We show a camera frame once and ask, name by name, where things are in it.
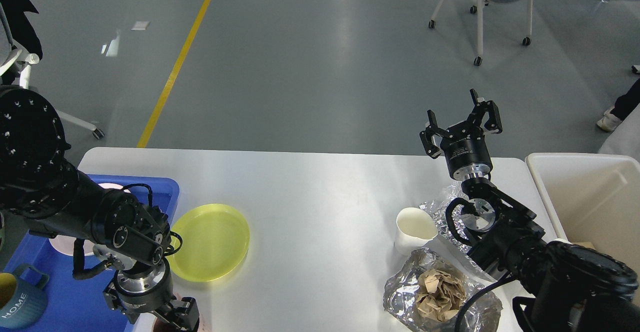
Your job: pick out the blue plastic tray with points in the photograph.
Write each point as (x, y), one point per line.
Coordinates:
(79, 306)

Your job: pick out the beige plastic bin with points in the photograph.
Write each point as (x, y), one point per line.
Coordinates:
(591, 198)

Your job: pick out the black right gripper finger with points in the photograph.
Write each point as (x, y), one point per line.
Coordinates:
(427, 136)
(484, 115)

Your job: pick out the crumpled aluminium foil front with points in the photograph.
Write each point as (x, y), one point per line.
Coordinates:
(401, 296)

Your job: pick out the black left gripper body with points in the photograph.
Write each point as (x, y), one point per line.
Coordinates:
(141, 290)

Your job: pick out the pink ceramic mug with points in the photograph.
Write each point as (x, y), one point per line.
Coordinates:
(202, 324)

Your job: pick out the white office chair left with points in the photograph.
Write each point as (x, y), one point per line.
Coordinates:
(18, 63)

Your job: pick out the blue HOME mug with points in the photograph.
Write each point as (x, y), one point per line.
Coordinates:
(22, 303)

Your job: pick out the crumpled brown paper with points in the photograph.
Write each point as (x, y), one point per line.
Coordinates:
(440, 295)

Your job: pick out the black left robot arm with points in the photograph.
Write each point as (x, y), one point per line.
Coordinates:
(111, 228)

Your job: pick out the yellow plastic plate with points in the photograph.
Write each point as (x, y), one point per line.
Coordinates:
(215, 240)

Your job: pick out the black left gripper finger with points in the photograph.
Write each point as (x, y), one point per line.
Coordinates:
(181, 316)

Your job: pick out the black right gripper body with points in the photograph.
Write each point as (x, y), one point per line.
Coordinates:
(466, 153)

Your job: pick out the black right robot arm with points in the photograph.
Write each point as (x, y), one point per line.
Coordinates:
(572, 288)

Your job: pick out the white paper cup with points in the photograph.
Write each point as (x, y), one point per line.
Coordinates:
(414, 228)

